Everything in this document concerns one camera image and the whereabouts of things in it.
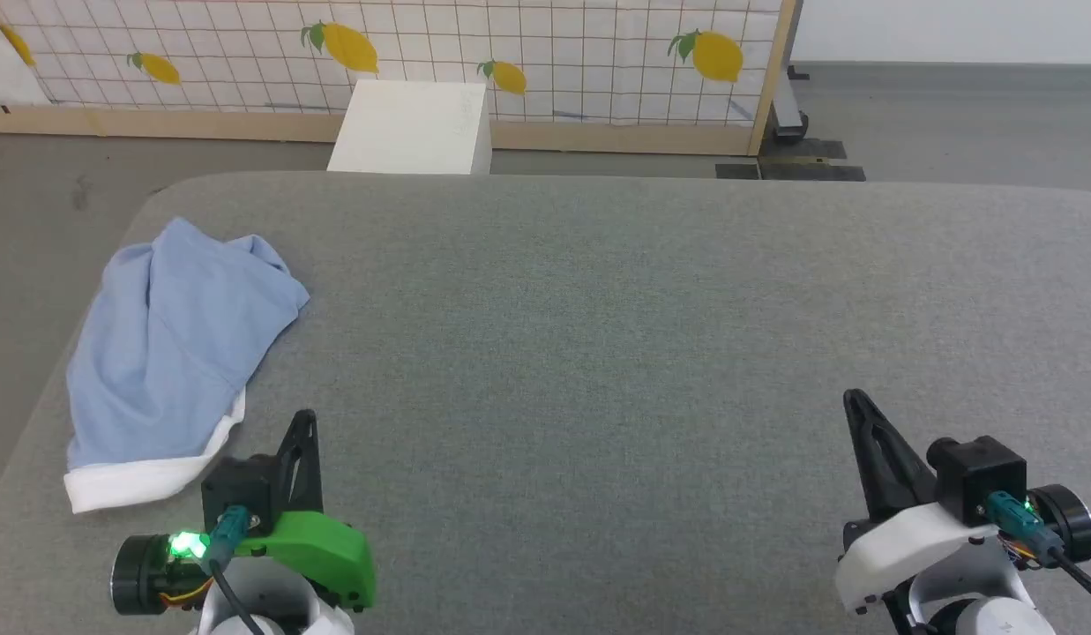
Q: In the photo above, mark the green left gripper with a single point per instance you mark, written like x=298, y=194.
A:
x=320, y=551

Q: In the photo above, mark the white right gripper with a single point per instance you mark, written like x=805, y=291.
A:
x=915, y=542

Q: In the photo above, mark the light blue polo shirt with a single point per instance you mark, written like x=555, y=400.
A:
x=175, y=335

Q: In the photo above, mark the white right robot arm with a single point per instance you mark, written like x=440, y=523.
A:
x=977, y=608

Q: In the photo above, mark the grey fabric sofa seat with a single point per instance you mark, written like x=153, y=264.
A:
x=598, y=353

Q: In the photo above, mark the long black floor tape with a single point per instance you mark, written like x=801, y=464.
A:
x=810, y=172

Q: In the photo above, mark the short black floor tape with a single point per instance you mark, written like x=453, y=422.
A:
x=805, y=149

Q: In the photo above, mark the white rectangular box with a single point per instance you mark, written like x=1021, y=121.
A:
x=413, y=128

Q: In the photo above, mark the grey metal stand foot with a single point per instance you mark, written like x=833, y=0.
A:
x=788, y=115

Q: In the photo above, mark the lemon print partition screen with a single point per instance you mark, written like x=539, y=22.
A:
x=554, y=35

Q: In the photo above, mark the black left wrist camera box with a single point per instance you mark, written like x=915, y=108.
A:
x=241, y=489

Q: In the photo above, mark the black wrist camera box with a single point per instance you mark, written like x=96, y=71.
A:
x=977, y=476
x=241, y=489

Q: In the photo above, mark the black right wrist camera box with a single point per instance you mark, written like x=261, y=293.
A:
x=977, y=476

